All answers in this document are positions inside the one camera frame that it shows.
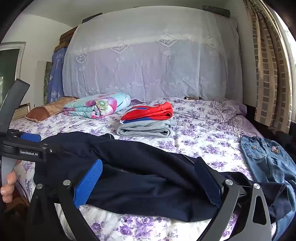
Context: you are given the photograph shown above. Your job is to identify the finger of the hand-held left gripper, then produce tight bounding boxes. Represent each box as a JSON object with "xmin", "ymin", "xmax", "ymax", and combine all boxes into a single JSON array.
[{"xmin": 20, "ymin": 132, "xmax": 42, "ymax": 143}]

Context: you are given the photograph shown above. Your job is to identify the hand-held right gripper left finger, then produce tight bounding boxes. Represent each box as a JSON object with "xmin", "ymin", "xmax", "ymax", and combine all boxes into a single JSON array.
[{"xmin": 28, "ymin": 159, "xmax": 103, "ymax": 241}]

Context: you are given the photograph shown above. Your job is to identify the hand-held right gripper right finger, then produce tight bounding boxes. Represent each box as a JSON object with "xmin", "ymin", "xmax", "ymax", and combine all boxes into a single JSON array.
[{"xmin": 194, "ymin": 156, "xmax": 272, "ymax": 241}]

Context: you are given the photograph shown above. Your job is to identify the navy blue pants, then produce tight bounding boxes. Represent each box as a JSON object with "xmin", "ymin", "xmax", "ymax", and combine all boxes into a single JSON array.
[{"xmin": 33, "ymin": 132, "xmax": 292, "ymax": 224}]

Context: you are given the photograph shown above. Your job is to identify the person's left hand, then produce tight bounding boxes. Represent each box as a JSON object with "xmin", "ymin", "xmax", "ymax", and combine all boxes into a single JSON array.
[{"xmin": 0, "ymin": 159, "xmax": 22, "ymax": 204}]

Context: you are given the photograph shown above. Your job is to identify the brown pillow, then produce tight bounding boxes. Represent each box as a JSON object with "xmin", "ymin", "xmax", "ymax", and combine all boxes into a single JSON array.
[{"xmin": 25, "ymin": 96, "xmax": 78, "ymax": 122}]

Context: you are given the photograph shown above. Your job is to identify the bed with purple floral sheet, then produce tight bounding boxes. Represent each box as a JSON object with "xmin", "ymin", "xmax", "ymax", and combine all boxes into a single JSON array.
[{"xmin": 7, "ymin": 96, "xmax": 278, "ymax": 241}]

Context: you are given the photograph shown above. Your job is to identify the green patterned panel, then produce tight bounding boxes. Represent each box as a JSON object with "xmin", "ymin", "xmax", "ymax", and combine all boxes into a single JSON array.
[{"xmin": 36, "ymin": 61, "xmax": 54, "ymax": 105}]

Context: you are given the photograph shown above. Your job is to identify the blue denim jeans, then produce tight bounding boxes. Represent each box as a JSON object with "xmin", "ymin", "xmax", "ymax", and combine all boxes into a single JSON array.
[{"xmin": 240, "ymin": 135, "xmax": 296, "ymax": 241}]

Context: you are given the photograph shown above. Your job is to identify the blue plastic storage bag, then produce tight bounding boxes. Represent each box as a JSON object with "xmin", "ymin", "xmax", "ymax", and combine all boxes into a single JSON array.
[{"xmin": 47, "ymin": 46, "xmax": 67, "ymax": 105}]

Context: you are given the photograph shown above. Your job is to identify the floral folded quilt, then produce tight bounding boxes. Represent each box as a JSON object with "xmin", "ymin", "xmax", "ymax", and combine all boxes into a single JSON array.
[{"xmin": 63, "ymin": 92, "xmax": 131, "ymax": 119}]

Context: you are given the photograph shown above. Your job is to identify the white framed glass door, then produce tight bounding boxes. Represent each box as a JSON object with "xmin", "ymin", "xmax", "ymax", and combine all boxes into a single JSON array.
[{"xmin": 0, "ymin": 42, "xmax": 26, "ymax": 98}]

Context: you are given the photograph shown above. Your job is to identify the grey folded garment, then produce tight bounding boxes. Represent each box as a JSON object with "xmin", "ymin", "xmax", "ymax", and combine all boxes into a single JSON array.
[{"xmin": 116, "ymin": 118, "xmax": 177, "ymax": 138}]

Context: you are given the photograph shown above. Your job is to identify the crumpled lilac floral pillowcase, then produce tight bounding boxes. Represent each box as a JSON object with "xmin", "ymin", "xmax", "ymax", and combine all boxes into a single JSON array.
[{"xmin": 211, "ymin": 98, "xmax": 248, "ymax": 123}]

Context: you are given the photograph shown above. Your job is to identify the red and blue folded garment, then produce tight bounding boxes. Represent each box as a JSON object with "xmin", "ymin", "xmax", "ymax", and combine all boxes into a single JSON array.
[{"xmin": 120, "ymin": 101, "xmax": 174, "ymax": 123}]

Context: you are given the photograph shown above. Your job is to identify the brown wooden box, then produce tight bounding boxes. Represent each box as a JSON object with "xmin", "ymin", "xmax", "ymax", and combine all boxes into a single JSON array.
[{"xmin": 60, "ymin": 26, "xmax": 78, "ymax": 44}]

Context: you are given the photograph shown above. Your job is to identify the beige checked curtain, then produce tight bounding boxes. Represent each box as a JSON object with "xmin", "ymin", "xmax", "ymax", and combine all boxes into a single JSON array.
[{"xmin": 243, "ymin": 0, "xmax": 293, "ymax": 133}]

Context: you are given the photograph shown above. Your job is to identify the white lace cover cloth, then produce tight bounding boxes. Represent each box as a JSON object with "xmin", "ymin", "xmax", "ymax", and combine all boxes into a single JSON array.
[{"xmin": 62, "ymin": 10, "xmax": 243, "ymax": 103}]

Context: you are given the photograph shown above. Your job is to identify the gold bed headboard frame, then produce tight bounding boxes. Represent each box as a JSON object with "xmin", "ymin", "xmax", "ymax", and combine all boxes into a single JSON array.
[{"xmin": 13, "ymin": 103, "xmax": 31, "ymax": 121}]

